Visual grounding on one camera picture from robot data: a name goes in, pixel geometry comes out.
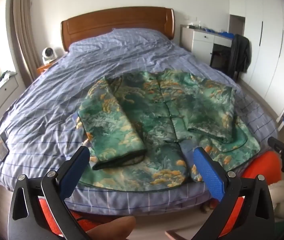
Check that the black jacket on chair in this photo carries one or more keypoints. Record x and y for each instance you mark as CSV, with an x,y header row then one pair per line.
x,y
240,55

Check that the wooden nightstand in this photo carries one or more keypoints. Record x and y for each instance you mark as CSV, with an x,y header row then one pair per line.
x,y
44,68

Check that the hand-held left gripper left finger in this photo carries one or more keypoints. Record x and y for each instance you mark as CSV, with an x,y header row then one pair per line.
x,y
78,163

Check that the green and white cloth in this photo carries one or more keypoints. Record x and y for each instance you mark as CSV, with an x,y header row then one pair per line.
x,y
7,75

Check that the blue items on desk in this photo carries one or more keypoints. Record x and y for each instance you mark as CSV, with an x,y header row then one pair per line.
x,y
223,33

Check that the beige curtain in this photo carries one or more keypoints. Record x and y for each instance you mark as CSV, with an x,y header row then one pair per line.
x,y
23,35

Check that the person's left hand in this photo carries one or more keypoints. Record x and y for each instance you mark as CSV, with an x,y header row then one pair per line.
x,y
117,227

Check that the wooden headboard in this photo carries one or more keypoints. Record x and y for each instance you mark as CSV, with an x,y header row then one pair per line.
x,y
117,22

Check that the bed with blue checked duvet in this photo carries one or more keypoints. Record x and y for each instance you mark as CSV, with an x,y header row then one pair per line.
x,y
57,105

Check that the green printed padded jacket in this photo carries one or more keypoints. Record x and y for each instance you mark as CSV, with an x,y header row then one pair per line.
x,y
157,110

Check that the white desk with drawers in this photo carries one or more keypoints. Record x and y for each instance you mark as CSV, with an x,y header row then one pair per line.
x,y
201,43

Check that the white round fan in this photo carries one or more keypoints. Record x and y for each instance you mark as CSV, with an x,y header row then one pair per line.
x,y
48,54

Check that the white wardrobe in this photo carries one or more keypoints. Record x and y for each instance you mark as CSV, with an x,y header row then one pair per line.
x,y
269,42

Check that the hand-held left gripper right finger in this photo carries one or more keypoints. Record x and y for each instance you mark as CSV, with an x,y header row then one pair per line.
x,y
208,170

